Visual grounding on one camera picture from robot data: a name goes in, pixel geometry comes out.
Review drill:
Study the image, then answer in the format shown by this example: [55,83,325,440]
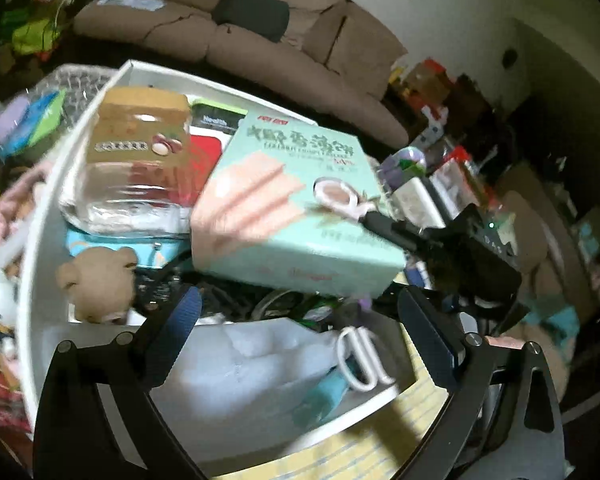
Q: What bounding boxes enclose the papers on sofa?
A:
[96,0,167,14]

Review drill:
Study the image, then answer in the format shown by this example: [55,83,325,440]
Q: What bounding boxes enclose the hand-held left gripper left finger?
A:
[32,285,207,480]

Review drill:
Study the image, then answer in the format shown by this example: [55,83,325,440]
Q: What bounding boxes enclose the brown sofa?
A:
[72,0,411,150]

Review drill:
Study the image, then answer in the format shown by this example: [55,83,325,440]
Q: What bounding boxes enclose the purple round container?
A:
[380,146,428,192]

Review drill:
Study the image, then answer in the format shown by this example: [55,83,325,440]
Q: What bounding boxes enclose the black cables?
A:
[132,259,291,318]

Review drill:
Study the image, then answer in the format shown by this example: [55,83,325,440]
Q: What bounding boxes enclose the white storage box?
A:
[17,59,417,466]

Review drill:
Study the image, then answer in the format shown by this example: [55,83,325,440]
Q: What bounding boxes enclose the dark cushion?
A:
[213,0,291,44]

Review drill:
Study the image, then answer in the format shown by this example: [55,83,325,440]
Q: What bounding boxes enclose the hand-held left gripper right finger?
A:
[397,285,566,480]

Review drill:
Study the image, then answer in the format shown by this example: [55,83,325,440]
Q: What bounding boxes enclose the clear plastic bag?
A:
[150,319,363,433]

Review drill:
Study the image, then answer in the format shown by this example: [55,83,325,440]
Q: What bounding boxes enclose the mint green biscuit box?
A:
[190,111,409,302]

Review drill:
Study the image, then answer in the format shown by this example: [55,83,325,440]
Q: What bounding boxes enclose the green and black device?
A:
[190,101,249,134]

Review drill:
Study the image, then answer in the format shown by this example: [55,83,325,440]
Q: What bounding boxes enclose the small brown teddy bear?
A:
[55,246,141,325]

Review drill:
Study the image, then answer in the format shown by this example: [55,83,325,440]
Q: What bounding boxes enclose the green plastic bag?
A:
[0,7,61,56]

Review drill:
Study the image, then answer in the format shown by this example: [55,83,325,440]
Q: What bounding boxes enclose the pale purple pack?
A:
[0,95,31,142]

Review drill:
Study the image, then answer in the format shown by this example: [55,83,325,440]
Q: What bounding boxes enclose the cardboard box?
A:
[405,60,453,98]

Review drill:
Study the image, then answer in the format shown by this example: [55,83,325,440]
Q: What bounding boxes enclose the white-handled scissors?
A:
[336,326,397,392]

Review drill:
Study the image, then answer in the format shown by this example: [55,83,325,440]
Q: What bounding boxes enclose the teal bottle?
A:
[292,371,349,424]

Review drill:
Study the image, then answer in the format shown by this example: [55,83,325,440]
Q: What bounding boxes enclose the yellow checked tablecloth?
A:
[215,347,462,480]

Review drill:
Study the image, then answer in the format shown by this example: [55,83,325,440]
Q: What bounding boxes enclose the teal flat box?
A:
[66,230,193,267]

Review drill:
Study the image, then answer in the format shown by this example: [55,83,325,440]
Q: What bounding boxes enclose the white appliance box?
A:
[391,176,444,229]

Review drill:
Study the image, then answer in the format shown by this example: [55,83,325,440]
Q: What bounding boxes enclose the red card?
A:
[186,132,226,207]

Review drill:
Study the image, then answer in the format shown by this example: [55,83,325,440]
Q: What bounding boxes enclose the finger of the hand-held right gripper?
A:
[361,210,431,257]

